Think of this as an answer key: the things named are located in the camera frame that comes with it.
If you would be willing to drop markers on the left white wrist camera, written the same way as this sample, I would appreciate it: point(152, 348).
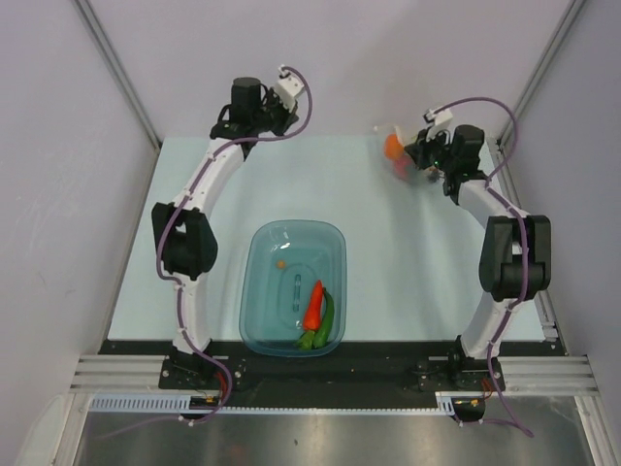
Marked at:
point(288, 88)

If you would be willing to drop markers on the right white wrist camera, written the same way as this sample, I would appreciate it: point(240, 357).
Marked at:
point(437, 121)

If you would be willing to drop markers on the left aluminium frame post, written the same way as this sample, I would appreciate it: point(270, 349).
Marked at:
point(105, 47)

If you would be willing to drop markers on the clear zip top bag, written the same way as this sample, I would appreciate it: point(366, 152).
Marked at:
point(429, 175)

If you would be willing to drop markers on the red apple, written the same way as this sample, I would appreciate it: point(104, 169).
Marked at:
point(402, 167)

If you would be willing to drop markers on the right aluminium frame post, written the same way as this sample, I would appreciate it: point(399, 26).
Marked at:
point(559, 35)

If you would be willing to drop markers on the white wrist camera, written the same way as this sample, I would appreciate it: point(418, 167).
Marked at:
point(288, 88)
point(437, 121)

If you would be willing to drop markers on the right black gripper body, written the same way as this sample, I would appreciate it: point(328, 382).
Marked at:
point(436, 151)

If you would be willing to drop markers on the white cable duct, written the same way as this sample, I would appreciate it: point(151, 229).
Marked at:
point(167, 404)

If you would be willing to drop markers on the aluminium rail left side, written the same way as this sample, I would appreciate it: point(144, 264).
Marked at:
point(117, 374)

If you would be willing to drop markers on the aluminium frame post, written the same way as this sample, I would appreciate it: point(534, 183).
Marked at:
point(105, 47)
point(559, 35)

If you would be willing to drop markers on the red chili pepper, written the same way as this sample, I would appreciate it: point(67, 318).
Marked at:
point(312, 318)

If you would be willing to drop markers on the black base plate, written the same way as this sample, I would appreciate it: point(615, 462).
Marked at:
point(355, 375)

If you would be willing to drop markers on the blue transparent plastic bin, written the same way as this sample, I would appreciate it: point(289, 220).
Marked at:
point(275, 300)

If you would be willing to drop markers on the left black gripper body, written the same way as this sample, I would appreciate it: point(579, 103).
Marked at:
point(273, 116)

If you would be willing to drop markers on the green cucumber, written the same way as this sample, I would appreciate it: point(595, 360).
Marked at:
point(323, 332)

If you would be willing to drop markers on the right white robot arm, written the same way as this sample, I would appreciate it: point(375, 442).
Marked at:
point(515, 260)

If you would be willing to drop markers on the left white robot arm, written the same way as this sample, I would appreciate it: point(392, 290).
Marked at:
point(186, 248)

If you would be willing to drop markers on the orange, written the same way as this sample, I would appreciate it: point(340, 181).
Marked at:
point(392, 147)

